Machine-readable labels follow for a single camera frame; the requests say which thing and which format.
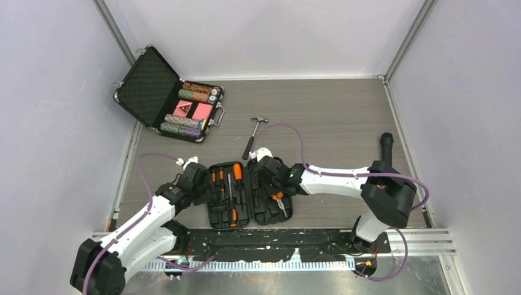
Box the orange handled pliers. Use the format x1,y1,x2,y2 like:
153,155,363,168
272,191,288,218

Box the black handled hammer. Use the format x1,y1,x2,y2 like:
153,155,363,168
241,117,269,160

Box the black plastic tool case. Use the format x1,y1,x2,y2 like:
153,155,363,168
206,160,294,230

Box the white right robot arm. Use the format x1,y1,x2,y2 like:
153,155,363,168
254,156,417,253

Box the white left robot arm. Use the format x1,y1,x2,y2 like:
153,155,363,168
69,162,216,294

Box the red playing card deck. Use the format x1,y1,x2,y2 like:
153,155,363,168
192,103,213,120

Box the black aluminium poker chip case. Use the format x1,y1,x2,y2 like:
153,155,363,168
113,45,225,143

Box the black cylinder flashlight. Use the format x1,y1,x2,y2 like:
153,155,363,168
380,132,394,165

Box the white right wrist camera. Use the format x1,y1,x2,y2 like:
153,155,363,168
249,147,273,162

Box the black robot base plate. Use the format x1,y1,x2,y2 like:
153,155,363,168
148,227,391,264

